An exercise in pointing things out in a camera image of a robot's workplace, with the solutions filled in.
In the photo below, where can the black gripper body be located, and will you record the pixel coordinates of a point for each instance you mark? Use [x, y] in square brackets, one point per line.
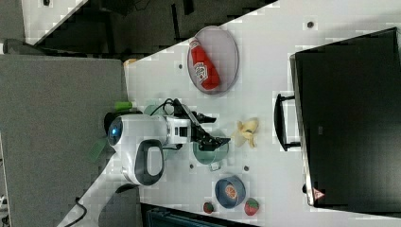
[199, 135]

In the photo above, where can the peeled yellow banana toy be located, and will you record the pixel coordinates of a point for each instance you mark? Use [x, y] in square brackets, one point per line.
[244, 132]

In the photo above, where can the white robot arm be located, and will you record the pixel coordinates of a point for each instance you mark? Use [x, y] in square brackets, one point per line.
[138, 141]

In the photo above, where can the black toaster oven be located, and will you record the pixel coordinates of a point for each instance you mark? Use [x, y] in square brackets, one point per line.
[344, 116]

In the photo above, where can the green metal cup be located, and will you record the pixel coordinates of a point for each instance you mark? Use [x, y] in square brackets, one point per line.
[214, 158]

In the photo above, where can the green perforated colander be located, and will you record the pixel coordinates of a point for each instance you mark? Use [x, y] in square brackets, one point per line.
[168, 150]

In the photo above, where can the orange slice toy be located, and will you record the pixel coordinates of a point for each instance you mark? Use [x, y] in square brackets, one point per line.
[230, 192]

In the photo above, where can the blue cup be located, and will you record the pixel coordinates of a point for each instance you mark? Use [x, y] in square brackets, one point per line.
[221, 195]

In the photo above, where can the small red fruit toy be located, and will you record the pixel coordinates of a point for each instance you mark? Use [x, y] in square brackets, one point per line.
[208, 208]

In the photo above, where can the red ketchup bottle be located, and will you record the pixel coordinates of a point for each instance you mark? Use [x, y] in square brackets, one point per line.
[205, 71]

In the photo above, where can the red strawberry toy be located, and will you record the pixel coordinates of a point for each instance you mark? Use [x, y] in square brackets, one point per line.
[251, 207]

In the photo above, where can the grey oval plate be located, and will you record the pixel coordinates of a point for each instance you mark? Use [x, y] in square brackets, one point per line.
[221, 49]

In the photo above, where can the dark blue crate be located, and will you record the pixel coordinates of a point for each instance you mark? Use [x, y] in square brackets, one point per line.
[162, 218]

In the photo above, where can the green slotted spatula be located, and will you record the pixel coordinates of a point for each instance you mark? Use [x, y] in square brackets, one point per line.
[97, 149]

